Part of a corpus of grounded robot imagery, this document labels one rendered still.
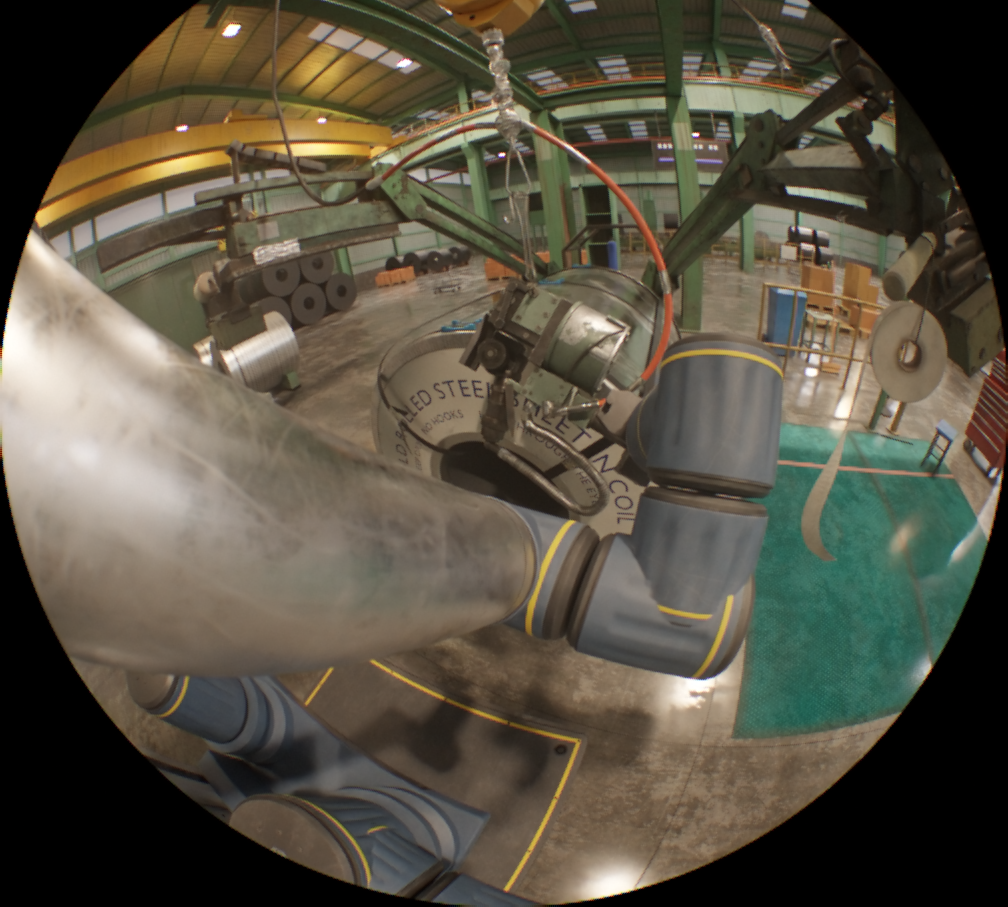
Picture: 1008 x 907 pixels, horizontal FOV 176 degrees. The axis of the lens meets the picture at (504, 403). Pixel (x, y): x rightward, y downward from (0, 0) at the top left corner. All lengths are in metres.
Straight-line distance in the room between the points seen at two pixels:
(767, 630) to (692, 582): 1.70
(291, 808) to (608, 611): 0.46
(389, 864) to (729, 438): 0.59
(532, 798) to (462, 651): 0.84
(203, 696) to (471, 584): 0.70
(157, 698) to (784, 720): 2.00
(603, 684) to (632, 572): 1.40
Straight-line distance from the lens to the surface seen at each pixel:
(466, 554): 0.15
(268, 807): 0.56
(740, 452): 0.23
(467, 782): 1.27
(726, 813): 1.77
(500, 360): 0.62
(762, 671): 1.84
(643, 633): 0.24
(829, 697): 2.03
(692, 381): 0.24
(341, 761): 0.90
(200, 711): 0.81
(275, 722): 0.96
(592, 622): 0.24
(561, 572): 0.24
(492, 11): 0.70
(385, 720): 1.37
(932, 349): 0.68
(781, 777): 1.88
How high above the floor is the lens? 1.58
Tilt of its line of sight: 28 degrees down
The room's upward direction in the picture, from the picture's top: 9 degrees counter-clockwise
